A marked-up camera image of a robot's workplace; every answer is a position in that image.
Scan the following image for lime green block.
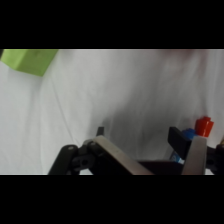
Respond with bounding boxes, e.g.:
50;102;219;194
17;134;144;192
0;49;59;78

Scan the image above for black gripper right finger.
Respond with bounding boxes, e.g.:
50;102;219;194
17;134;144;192
167;126;224;176

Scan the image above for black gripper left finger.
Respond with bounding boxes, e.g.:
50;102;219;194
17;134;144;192
48;126;155;176

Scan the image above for red pen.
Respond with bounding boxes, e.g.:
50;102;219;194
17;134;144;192
194;115;215;138

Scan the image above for blue pen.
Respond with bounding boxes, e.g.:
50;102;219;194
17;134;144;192
170;127;198;165

